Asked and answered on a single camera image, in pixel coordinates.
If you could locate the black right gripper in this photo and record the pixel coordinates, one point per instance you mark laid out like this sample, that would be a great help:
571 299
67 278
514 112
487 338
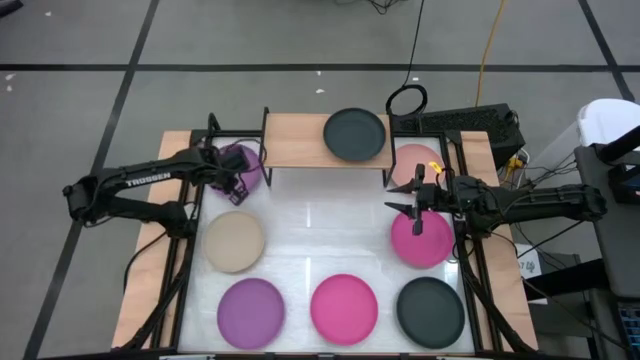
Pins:
432 197

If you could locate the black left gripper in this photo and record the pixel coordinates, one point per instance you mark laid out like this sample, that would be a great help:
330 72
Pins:
231 162

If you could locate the purple plate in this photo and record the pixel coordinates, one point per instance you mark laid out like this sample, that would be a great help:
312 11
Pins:
254 167
250 314

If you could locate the salmon pink plate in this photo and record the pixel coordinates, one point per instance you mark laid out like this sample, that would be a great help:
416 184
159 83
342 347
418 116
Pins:
410 160

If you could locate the beige plate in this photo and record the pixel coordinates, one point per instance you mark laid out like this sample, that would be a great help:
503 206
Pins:
233 242

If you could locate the magenta plate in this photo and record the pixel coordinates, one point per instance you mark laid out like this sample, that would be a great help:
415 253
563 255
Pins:
432 246
344 310

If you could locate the dark green plate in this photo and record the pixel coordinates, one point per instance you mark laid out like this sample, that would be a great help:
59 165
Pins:
430 312
354 135

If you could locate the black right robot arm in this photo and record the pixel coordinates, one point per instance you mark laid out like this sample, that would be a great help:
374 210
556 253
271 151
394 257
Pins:
545 197

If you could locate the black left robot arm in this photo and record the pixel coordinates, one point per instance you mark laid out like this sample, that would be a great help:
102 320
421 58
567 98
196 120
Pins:
145 177

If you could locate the wooden shelf with black legs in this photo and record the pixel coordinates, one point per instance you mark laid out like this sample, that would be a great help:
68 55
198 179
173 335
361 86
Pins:
295 142

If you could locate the yellow tag on gripper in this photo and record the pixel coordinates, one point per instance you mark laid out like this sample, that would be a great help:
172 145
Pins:
436 167

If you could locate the white glossy table sheet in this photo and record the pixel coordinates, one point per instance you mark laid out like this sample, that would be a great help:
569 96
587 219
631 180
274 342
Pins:
325 225

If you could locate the black computer case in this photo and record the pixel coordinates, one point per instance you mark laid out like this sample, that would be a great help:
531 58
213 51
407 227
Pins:
470 122

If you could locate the yellow plug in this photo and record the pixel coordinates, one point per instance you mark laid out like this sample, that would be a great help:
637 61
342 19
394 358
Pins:
512 166

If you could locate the white paper label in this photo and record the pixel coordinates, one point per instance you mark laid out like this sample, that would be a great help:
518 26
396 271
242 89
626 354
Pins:
529 262

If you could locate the grey side desk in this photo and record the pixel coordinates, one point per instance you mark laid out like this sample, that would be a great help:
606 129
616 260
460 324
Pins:
620 240

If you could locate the white plastic chair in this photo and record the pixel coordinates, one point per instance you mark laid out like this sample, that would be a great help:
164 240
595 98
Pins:
610 120

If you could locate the black device with blue keys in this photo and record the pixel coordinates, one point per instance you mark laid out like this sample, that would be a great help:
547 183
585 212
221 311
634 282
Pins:
630 327

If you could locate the black metal table frame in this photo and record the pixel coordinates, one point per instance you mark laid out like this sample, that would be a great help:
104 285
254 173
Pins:
227 133

